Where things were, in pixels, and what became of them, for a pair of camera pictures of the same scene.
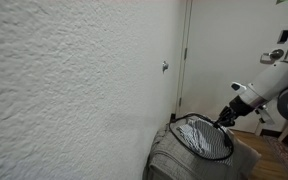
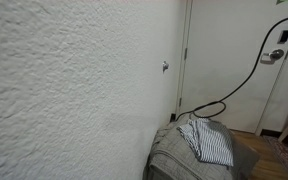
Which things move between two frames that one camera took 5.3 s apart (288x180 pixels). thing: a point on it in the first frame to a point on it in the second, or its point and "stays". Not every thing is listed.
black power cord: x=210 y=120 to x=252 y=75
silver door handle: x=275 y=54 stays
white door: x=229 y=42 stays
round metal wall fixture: x=164 y=66 stays
